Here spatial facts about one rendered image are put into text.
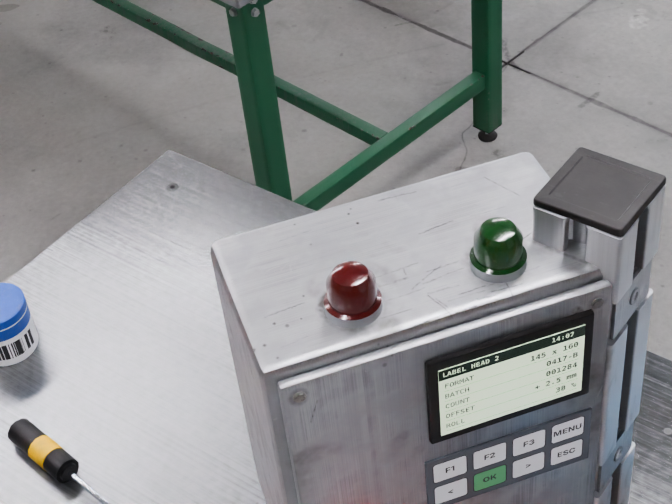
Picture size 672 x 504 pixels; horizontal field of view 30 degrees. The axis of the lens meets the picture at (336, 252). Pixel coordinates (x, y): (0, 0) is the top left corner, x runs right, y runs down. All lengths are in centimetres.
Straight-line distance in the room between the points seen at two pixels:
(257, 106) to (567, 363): 180
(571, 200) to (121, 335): 98
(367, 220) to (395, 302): 6
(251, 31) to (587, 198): 173
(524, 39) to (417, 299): 285
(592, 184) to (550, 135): 248
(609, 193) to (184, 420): 88
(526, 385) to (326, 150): 248
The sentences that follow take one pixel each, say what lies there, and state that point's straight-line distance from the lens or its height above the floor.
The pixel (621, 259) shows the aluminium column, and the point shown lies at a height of 148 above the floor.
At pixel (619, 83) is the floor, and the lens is 324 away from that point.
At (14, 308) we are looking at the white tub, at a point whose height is 90.
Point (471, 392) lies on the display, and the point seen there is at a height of 143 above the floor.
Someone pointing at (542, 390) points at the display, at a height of 142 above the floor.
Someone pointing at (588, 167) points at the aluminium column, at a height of 150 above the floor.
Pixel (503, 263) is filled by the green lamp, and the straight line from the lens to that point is 56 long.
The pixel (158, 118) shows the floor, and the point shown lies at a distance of 325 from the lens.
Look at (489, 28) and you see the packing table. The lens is 285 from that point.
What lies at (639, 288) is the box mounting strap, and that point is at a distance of 61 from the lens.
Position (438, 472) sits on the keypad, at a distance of 62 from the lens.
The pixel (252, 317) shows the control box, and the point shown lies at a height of 148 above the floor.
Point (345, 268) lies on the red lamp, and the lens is 55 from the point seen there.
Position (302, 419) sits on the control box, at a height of 145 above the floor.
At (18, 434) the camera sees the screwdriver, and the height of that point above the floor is 86.
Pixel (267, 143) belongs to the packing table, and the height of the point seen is 41.
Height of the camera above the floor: 187
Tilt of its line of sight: 42 degrees down
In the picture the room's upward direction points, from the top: 7 degrees counter-clockwise
